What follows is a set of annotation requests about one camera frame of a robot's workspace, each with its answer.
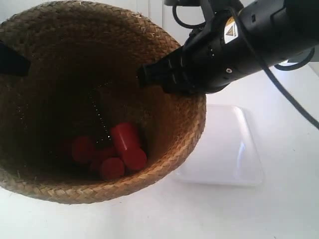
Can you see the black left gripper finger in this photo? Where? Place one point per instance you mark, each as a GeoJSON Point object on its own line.
{"type": "Point", "coordinates": [12, 63]}

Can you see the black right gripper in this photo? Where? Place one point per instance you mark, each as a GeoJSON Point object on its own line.
{"type": "Point", "coordinates": [211, 58]}

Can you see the brown woven wicker basket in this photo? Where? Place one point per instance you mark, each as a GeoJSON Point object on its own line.
{"type": "Point", "coordinates": [82, 80]}

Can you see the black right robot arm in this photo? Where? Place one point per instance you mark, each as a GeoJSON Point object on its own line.
{"type": "Point", "coordinates": [283, 28]}

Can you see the red plastic cups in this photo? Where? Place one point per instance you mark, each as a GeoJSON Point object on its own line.
{"type": "Point", "coordinates": [127, 143]}

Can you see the red cylinder top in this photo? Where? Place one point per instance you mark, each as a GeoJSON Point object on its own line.
{"type": "Point", "coordinates": [82, 149]}

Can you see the red cylinder front facing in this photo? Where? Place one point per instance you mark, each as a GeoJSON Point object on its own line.
{"type": "Point", "coordinates": [112, 168]}

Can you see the white rectangular plastic tray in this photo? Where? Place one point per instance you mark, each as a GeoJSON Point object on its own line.
{"type": "Point", "coordinates": [226, 153]}

